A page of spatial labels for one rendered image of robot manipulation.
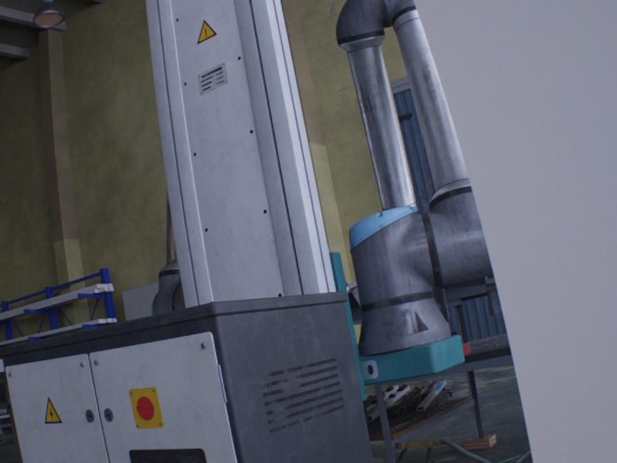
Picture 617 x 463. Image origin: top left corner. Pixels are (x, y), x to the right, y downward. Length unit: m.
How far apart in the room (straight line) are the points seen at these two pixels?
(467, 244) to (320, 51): 9.58
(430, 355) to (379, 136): 0.58
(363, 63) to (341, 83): 8.87
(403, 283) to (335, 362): 0.31
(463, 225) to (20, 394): 0.89
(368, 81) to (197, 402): 0.96
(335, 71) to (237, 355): 9.79
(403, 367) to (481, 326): 7.92
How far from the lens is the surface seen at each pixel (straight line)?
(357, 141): 10.24
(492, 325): 9.23
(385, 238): 1.38
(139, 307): 12.27
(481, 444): 3.83
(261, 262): 1.40
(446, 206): 1.42
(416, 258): 1.38
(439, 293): 1.97
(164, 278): 1.84
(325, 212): 10.01
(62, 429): 1.20
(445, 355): 1.39
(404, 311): 1.37
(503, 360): 2.69
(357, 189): 10.17
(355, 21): 1.66
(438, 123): 1.49
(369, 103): 1.68
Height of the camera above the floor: 0.77
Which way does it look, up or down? 9 degrees up
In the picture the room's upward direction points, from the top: 10 degrees counter-clockwise
